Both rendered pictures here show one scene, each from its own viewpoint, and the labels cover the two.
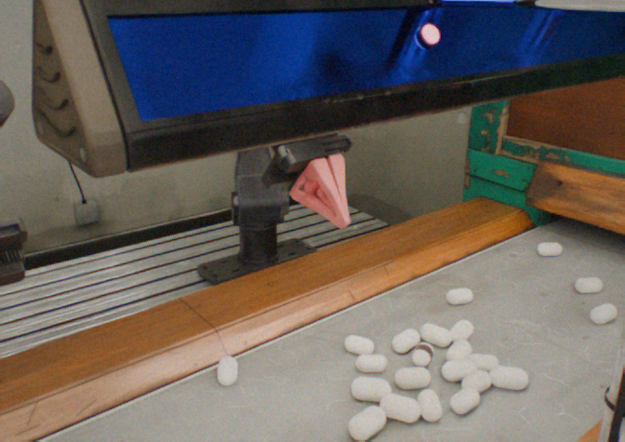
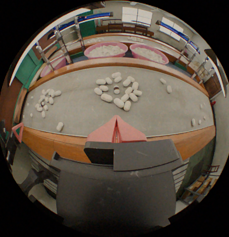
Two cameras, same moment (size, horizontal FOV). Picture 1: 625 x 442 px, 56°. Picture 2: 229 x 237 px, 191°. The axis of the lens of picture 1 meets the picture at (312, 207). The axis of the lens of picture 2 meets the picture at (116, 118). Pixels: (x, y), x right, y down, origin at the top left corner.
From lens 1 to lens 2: 49 cm
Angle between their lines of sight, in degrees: 80
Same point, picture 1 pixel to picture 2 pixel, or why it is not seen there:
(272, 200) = (32, 171)
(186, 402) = (71, 126)
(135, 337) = (69, 155)
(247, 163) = (31, 179)
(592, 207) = (19, 110)
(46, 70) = not seen: outside the picture
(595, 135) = (11, 113)
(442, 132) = (24, 172)
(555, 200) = (18, 117)
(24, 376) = not seen: hidden behind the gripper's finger
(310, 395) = (56, 109)
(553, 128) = (10, 121)
